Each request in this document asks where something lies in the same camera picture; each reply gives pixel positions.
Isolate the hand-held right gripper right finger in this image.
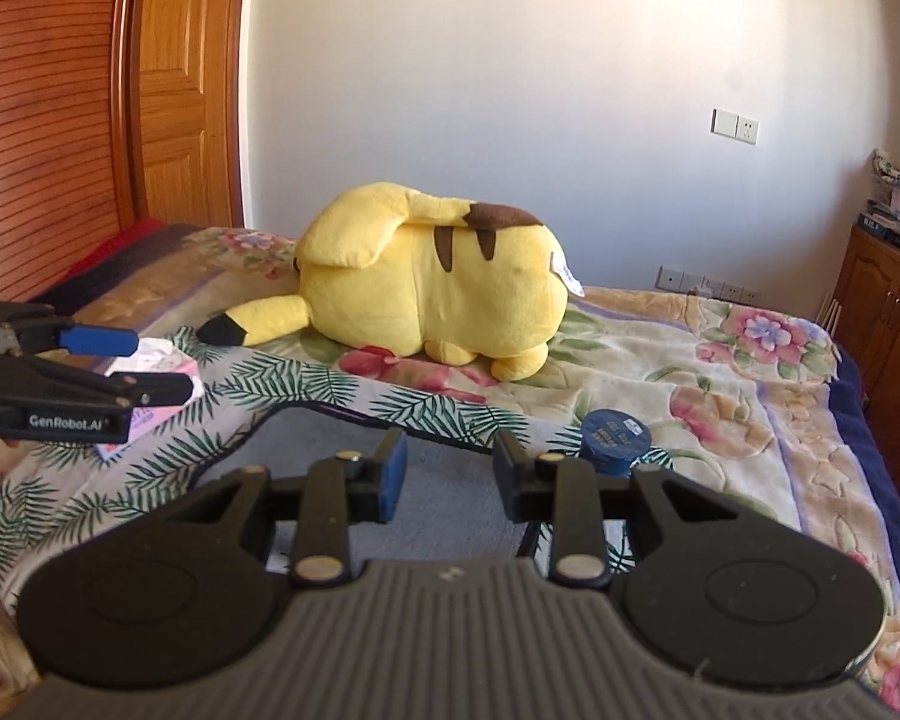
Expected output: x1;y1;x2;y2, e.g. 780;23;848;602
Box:
492;429;745;590

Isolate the white wall switch panel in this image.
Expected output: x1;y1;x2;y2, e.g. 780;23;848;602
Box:
711;108;760;146

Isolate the yellow plush toy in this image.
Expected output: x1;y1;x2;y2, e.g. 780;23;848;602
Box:
196;180;587;382

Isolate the floral blanket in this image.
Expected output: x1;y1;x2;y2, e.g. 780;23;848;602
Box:
0;221;900;720

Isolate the palm leaf print cloth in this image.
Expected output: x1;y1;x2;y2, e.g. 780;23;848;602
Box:
0;326;638;616

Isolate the row of wall sockets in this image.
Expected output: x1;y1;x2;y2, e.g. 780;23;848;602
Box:
656;265;760;302

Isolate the wooden slatted headboard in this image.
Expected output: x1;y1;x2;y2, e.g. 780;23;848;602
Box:
0;0;142;302

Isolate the pink tissue pack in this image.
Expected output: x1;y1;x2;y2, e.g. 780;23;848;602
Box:
94;337;201;464

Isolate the wooden cabinet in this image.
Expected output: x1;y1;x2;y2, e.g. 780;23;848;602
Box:
829;223;900;500

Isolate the blue round tin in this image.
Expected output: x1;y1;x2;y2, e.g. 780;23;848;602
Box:
579;408;650;478

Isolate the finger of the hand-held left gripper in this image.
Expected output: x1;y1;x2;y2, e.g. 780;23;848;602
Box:
0;300;140;358
0;355;197;410

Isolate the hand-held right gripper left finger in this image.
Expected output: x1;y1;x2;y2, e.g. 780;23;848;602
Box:
148;427;410;590

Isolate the stack of books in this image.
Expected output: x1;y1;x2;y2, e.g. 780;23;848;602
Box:
857;197;900;253

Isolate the red knitted cloth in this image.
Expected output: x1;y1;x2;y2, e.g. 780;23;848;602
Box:
61;217;167;282

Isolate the wooden door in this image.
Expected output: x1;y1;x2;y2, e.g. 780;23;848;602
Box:
130;0;253;230

